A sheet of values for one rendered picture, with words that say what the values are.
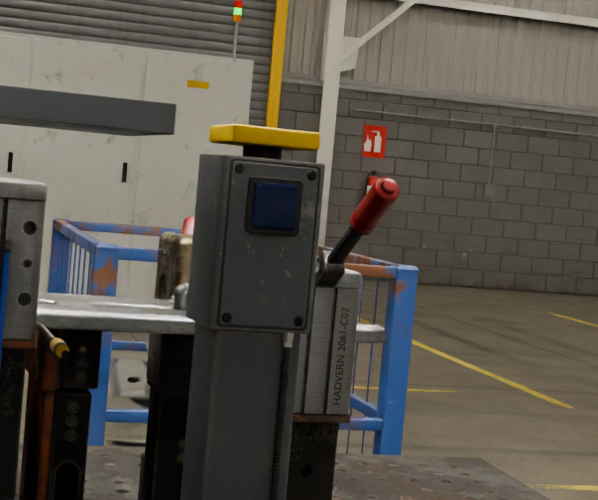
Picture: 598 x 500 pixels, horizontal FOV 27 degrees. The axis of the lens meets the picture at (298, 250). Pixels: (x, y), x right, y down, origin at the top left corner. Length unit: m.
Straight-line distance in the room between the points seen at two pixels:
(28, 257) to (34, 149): 8.04
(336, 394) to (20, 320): 0.26
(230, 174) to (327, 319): 0.24
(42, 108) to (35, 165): 8.23
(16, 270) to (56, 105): 0.22
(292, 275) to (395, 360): 2.30
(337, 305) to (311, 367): 0.05
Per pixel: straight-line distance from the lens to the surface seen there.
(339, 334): 0.99
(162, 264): 1.37
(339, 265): 0.97
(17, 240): 0.92
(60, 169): 8.97
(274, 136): 0.80
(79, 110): 0.73
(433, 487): 1.87
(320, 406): 1.00
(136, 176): 9.04
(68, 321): 1.05
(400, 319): 3.08
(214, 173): 0.81
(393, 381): 3.10
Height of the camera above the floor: 1.13
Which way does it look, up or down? 3 degrees down
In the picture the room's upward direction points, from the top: 5 degrees clockwise
